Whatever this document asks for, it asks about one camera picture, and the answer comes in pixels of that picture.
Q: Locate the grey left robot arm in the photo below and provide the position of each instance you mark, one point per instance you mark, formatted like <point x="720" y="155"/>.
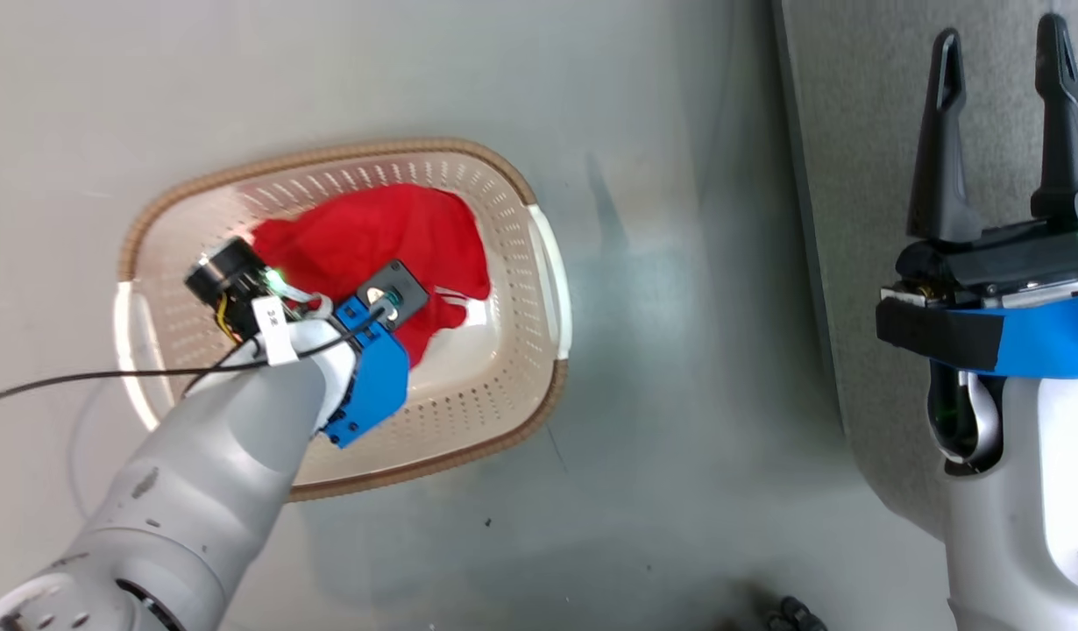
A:
<point x="197" y="473"/>

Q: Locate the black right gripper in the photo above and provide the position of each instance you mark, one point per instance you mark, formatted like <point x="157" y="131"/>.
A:
<point x="1012" y="263"/>

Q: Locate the beige plastic laundry basket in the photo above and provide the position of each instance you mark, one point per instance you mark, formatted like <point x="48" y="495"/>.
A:
<point x="495" y="350"/>

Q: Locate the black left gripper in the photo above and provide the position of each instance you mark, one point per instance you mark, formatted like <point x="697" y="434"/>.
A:
<point x="228" y="272"/>

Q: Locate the small black object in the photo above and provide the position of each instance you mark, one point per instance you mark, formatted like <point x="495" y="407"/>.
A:
<point x="795" y="615"/>

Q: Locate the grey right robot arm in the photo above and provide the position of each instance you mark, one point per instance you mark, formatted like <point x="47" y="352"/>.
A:
<point x="1030" y="508"/>

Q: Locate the grey fabric sofa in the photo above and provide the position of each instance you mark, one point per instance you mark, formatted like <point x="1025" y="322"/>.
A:
<point x="863" y="219"/>

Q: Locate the red cloth garment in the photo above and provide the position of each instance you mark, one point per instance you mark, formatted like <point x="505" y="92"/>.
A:
<point x="390" y="232"/>

